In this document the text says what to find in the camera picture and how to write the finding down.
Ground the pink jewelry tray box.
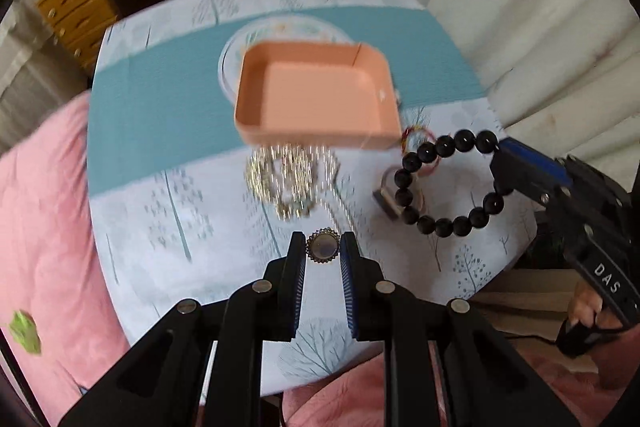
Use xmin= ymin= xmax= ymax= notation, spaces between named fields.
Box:
xmin=234 ymin=41 xmax=402 ymax=150

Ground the red string charm bracelet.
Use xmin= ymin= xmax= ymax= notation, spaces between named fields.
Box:
xmin=399 ymin=124 xmax=444 ymax=178

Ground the floral cream curtain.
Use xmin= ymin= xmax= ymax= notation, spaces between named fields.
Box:
xmin=419 ymin=0 xmax=639 ymax=161

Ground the person right hand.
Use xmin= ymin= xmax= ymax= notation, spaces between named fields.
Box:
xmin=567 ymin=281 xmax=623 ymax=329

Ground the black bead bracelet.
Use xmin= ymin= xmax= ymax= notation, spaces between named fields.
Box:
xmin=392 ymin=129 xmax=516 ymax=238

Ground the white pearl necklace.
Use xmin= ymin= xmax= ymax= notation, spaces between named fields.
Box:
xmin=299 ymin=145 xmax=362 ymax=233

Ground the gold chain pendant necklace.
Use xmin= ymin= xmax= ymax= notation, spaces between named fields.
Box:
xmin=244 ymin=144 xmax=343 ymax=265

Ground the tree print tablecloth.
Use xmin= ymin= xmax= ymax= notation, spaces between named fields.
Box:
xmin=87 ymin=0 xmax=536 ymax=343

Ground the green paper scrap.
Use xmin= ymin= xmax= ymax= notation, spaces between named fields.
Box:
xmin=9 ymin=310 xmax=41 ymax=355

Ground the pink quilt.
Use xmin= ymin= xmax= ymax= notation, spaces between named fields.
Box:
xmin=1 ymin=93 xmax=129 ymax=426

